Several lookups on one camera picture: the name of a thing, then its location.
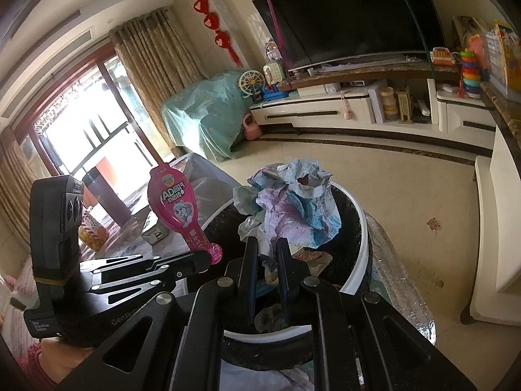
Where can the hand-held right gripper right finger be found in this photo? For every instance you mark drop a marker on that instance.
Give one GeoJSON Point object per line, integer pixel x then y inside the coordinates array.
{"type": "Point", "coordinates": [285, 269]}

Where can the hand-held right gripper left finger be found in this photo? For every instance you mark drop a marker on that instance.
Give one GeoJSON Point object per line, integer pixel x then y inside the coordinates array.
{"type": "Point", "coordinates": [249, 269]}

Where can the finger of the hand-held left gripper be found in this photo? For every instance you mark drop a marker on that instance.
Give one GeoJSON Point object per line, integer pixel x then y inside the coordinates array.
{"type": "Point", "coordinates": [163, 261]}
{"type": "Point", "coordinates": [138, 281]}

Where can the green drink carton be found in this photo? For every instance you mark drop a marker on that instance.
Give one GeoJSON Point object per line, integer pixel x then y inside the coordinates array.
{"type": "Point", "coordinates": [156, 228]}

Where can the blue pink paper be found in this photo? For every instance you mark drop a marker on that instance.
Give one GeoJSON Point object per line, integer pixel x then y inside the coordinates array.
{"type": "Point", "coordinates": [281, 175]}
{"type": "Point", "coordinates": [301, 220]}

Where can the pink bottle-shaped packet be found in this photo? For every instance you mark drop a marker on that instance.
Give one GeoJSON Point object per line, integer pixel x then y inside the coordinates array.
{"type": "Point", "coordinates": [173, 199]}

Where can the white trash bin black liner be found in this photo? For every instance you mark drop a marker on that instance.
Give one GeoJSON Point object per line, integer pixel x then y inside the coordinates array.
{"type": "Point", "coordinates": [350, 216]}

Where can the person's left forearm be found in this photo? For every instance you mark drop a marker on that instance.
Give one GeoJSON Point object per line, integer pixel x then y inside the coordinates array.
{"type": "Point", "coordinates": [61, 354]}

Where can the clear jar of snack balls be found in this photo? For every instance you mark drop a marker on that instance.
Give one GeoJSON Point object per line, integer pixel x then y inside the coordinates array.
{"type": "Point", "coordinates": [94, 232]}

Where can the beige patterned curtain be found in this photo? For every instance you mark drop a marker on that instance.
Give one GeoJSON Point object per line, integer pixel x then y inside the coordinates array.
{"type": "Point", "coordinates": [158, 73]}
{"type": "Point", "coordinates": [16, 187]}

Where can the purple thermos bottle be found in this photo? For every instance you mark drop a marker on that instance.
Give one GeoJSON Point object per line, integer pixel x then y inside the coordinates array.
{"type": "Point", "coordinates": [112, 199]}

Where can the clear bubble wrap sheet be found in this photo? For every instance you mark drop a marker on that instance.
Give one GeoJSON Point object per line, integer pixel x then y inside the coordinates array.
{"type": "Point", "coordinates": [399, 285]}

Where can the sliding glass balcony door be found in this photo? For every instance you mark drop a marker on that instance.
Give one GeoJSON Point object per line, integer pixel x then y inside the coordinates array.
{"type": "Point", "coordinates": [89, 122]}

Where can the pink watering can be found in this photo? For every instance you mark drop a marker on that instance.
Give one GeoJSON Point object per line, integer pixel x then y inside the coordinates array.
{"type": "Point", "coordinates": [252, 128]}

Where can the teal covered armchair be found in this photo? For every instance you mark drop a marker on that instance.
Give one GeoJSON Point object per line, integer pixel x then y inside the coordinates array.
{"type": "Point", "coordinates": [199, 114]}

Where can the small floor sticker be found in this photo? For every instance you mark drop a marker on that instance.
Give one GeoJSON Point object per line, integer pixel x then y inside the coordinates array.
{"type": "Point", "coordinates": [434, 225]}

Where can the white television cabinet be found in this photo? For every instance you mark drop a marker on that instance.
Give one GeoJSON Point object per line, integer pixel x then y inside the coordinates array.
{"type": "Point", "coordinates": [325, 108]}

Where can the pink hanging brush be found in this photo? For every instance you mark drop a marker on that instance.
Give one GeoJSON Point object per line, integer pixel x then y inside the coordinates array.
{"type": "Point", "coordinates": [347, 108]}

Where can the blue toy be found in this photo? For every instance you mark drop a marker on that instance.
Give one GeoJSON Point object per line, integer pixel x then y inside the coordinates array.
{"type": "Point", "coordinates": [274, 93]}

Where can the toy ferris wheel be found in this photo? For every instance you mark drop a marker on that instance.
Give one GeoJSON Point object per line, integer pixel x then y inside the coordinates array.
{"type": "Point", "coordinates": [250, 83]}

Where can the green yellow toy phone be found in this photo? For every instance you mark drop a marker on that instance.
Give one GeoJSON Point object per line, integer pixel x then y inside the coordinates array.
{"type": "Point", "coordinates": [273, 73]}

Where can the yellow stacked jars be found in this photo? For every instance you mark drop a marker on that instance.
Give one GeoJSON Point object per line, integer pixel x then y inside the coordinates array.
{"type": "Point", "coordinates": [389, 102]}

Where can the pink toy house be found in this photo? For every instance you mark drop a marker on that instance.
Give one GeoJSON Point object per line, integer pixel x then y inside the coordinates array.
{"type": "Point", "coordinates": [272, 52]}

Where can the white side cabinet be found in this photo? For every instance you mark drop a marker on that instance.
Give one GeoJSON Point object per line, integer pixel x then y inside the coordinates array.
{"type": "Point", "coordinates": [504, 228]}

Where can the red heart hanging decoration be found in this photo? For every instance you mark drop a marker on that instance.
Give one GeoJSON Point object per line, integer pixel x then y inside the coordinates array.
{"type": "Point", "coordinates": [211, 20]}

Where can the black flat television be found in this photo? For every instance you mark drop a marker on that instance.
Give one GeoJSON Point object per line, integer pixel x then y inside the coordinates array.
{"type": "Point", "coordinates": [350, 12]}

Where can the orange toy cash register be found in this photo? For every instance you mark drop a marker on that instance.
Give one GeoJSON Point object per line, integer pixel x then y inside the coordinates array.
{"type": "Point", "coordinates": [444, 56]}

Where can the yellow picture book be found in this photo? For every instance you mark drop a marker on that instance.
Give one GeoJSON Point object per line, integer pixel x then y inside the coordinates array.
{"type": "Point", "coordinates": [508, 53]}

